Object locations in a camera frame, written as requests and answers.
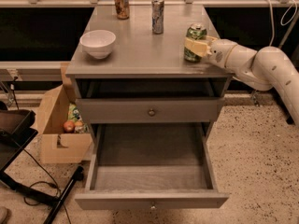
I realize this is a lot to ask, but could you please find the black stand with tray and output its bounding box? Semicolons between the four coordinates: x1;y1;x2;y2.
0;101;85;224

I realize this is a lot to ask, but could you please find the green snack bag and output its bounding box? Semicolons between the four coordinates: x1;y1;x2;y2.
67;104;81;122

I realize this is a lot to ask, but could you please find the cardboard box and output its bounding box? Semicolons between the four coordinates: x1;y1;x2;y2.
36;63;93;163

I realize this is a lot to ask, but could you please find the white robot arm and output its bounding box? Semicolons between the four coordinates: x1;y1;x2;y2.
185;35;299;125

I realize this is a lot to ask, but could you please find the silver blue tall can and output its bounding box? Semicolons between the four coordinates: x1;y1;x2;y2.
151;0;164;34

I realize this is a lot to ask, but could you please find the green soda can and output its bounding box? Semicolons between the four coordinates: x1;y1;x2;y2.
184;23;207;63

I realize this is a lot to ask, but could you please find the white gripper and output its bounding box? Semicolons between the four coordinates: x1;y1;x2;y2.
185;35;237;69

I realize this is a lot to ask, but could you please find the closed grey upper drawer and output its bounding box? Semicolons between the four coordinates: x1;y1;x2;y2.
76;98;224;124

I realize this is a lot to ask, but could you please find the brown soda can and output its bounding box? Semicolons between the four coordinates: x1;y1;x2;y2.
114;0;130;20

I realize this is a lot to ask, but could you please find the grey wooden cabinet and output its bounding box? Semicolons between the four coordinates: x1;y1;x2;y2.
66;4;231;133

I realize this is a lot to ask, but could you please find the red apple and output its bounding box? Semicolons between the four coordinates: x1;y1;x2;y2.
63;120;75;133

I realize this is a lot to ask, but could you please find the white ceramic bowl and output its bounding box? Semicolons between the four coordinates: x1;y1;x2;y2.
79;30;116;59

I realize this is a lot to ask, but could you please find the black floor cable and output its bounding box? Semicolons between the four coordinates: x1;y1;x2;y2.
21;147;73;224

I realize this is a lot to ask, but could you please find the open grey middle drawer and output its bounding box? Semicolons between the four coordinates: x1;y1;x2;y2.
75;123;229;210

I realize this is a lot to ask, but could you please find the white cable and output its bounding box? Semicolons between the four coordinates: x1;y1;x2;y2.
263;0;298;47

